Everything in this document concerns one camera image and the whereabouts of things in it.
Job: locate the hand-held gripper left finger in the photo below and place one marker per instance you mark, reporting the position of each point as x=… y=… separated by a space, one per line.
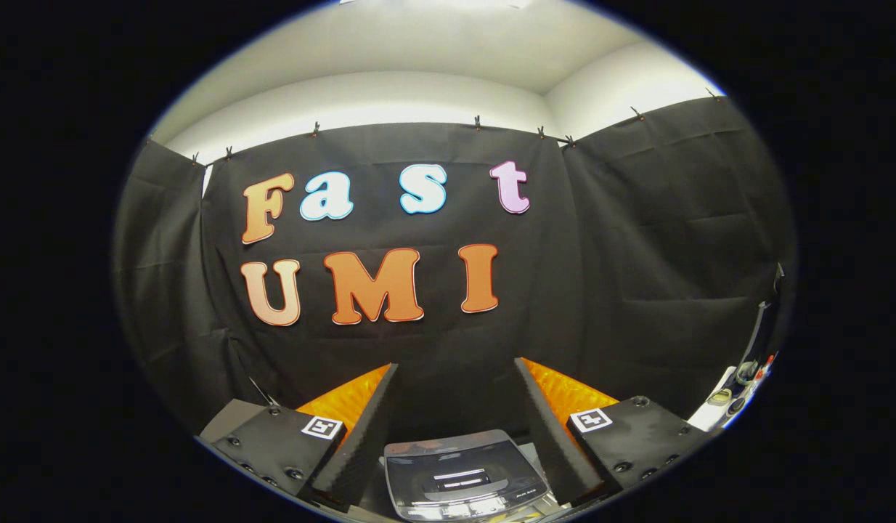
x=372 y=436

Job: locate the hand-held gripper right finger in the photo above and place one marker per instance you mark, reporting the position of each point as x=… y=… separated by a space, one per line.
x=546 y=436

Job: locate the dark washing machine lid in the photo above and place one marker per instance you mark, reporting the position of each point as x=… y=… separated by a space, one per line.
x=462 y=472

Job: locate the grey cabinet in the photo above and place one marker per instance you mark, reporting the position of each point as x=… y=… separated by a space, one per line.
x=226 y=418

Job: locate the white shelf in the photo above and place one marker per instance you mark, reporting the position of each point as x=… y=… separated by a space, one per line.
x=706 y=418

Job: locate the small pale yellow container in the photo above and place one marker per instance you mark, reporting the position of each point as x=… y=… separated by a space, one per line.
x=719 y=397

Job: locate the black backdrop cloth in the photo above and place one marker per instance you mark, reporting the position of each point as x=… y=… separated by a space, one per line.
x=637 y=254

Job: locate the row of black cloth clips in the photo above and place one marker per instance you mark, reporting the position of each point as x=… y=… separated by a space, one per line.
x=315 y=130

